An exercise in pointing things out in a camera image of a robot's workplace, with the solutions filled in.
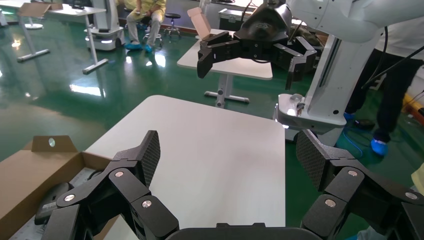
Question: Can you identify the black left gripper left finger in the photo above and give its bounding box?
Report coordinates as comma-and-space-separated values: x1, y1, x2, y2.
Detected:
39, 129, 180, 240

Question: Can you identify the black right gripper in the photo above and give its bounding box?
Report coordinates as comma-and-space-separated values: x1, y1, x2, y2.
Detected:
196, 2, 319, 91

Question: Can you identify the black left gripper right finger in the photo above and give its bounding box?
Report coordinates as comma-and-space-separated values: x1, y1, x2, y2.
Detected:
295, 129, 424, 240

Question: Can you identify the black power cord with plug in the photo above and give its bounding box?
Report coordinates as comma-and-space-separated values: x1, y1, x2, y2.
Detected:
86, 169, 104, 182

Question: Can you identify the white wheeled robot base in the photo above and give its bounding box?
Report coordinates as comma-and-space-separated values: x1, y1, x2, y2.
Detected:
83, 0, 127, 53

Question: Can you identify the open cardboard box with flap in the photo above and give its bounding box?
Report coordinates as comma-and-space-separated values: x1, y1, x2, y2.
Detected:
186, 6, 213, 41

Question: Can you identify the brown cardboard storage box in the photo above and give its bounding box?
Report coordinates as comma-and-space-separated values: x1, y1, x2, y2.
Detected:
0, 135, 121, 240

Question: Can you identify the small open cardboard box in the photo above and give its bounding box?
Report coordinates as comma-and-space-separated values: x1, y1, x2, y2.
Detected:
17, 2, 64, 18

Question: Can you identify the white printed paper manual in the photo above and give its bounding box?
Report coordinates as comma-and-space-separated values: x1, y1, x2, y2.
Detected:
9, 167, 100, 240

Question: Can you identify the black equipment case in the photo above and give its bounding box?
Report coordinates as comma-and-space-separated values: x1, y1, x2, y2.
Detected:
218, 7, 258, 33

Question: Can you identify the white robot torso column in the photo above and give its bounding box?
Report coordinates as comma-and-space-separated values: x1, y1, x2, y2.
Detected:
274, 33, 384, 147

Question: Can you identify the black round stool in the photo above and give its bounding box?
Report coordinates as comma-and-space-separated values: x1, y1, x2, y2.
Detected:
163, 13, 183, 38

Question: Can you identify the standing person in white shirt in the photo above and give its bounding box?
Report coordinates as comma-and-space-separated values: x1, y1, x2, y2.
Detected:
343, 24, 424, 158

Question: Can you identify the seated person in yellow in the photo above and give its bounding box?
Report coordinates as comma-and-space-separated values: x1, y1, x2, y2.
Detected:
124, 0, 168, 54

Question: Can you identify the white table with metal leg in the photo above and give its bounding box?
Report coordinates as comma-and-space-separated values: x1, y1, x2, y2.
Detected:
0, 0, 51, 64
46, 3, 111, 76

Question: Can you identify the white table with grey pedestal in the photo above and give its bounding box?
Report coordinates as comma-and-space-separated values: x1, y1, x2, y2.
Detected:
176, 28, 274, 110

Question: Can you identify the long black right arm cable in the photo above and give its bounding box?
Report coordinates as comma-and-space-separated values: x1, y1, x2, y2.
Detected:
361, 26, 424, 91

